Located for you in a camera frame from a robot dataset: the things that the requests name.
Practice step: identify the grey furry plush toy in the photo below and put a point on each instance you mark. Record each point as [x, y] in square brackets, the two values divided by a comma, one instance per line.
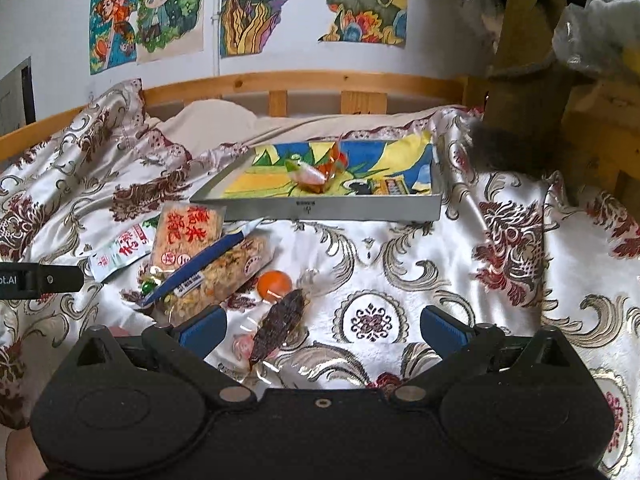
[505, 147]

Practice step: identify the blond figure wall poster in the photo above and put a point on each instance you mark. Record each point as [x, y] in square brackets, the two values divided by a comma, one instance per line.
[167, 10]

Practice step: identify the rice cracker packet red print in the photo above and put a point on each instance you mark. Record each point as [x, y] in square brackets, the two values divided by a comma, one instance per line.
[182, 232]

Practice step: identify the yellow plush toy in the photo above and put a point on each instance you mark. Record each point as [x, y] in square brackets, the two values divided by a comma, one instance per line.
[527, 25]

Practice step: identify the white green snack packet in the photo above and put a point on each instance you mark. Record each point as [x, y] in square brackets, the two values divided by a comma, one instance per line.
[120, 252]

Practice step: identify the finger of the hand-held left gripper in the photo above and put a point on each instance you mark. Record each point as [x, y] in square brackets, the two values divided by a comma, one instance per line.
[52, 277]

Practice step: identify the floral satin blanket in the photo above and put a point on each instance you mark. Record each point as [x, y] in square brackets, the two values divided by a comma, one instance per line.
[500, 270]

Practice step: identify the grey door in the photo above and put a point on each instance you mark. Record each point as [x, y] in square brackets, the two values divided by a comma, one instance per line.
[16, 95]

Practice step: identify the blue stick snack packet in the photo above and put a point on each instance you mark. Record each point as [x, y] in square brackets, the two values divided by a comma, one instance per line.
[200, 265]

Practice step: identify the yellow wooden rack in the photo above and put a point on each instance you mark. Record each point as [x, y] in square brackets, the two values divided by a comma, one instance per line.
[600, 125]

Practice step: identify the grey tray with colourful lining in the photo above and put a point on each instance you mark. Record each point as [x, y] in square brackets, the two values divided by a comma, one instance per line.
[320, 190]

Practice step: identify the beige bed sheet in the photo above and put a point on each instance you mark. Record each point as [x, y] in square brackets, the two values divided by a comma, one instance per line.
[225, 117]

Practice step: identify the striped snack bar packet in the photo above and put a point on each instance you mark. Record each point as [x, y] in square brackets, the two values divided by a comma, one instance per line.
[392, 186]

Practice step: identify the orange haired figure wall poster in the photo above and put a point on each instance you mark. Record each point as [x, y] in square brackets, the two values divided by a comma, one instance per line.
[112, 30]

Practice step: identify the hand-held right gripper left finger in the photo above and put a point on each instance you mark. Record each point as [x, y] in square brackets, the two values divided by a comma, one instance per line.
[202, 331]

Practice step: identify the pink wrapped candy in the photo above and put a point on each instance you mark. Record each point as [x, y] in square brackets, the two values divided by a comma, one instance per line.
[242, 347]

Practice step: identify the orange wrapped snack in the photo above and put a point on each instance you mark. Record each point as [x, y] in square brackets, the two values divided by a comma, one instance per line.
[312, 172]

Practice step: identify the green candy clear wrapper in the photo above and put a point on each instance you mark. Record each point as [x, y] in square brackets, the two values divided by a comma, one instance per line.
[146, 286]

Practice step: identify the clear mixed snack packet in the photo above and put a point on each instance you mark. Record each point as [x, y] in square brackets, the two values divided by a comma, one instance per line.
[227, 280]

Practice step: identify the swirly pattern wall poster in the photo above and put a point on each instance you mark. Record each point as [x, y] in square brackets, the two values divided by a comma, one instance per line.
[260, 10]

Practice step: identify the dark dried meat packet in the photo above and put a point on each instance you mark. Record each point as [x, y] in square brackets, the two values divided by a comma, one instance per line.
[281, 327]

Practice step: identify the clear plastic bag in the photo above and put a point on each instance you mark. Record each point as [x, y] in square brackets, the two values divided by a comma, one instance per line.
[600, 25]

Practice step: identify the colourful floral cushion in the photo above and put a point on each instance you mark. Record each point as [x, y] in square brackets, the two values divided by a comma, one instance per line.
[360, 5]

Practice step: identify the round orange jelly cup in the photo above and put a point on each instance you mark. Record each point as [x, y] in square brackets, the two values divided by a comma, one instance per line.
[274, 284]

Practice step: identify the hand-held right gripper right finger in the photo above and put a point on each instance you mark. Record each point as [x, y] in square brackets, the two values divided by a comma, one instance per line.
[442, 329]

